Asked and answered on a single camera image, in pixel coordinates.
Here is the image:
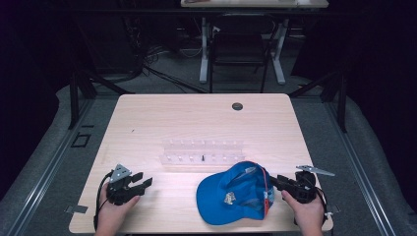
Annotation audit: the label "black metal stand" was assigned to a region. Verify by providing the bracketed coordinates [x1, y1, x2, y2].
[288, 65, 348, 134]
[67, 19, 136, 131]

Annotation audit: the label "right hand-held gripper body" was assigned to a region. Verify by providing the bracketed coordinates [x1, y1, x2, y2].
[282, 164, 336, 205]

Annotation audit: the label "clear acrylic peg rack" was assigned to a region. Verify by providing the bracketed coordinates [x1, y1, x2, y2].
[159, 139, 246, 166]

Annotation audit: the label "person's right hand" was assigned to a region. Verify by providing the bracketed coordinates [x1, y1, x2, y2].
[280, 190, 326, 236]

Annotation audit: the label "grey tape strip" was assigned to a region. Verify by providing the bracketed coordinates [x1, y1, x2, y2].
[64, 205, 89, 214]

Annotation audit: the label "bundle of floor cables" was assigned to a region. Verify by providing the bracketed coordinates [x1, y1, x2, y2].
[124, 19, 208, 94]

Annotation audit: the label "blue baseball cap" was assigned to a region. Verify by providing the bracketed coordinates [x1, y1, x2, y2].
[196, 160, 275, 226]

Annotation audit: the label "black cable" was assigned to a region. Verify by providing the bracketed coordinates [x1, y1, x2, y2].
[92, 171, 114, 232]
[314, 186, 329, 227]

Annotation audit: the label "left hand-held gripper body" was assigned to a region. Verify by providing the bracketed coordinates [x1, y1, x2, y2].
[106, 163, 139, 207]

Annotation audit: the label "white-legged desk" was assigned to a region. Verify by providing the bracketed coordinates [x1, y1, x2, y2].
[180, 0, 329, 87]

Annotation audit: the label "person's left hand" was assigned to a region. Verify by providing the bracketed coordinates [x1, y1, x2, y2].
[94, 182, 142, 236]

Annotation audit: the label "black chair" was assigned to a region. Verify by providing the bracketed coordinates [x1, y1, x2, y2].
[208, 13, 278, 94]

